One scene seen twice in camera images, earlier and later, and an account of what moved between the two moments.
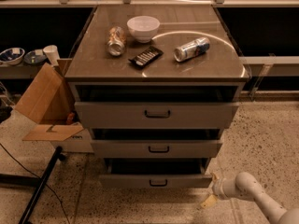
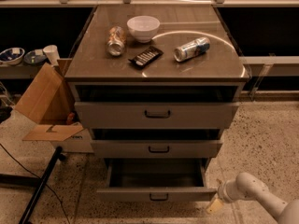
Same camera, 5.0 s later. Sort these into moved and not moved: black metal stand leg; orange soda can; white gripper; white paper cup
Moved: white gripper
Not moved: black metal stand leg; orange soda can; white paper cup
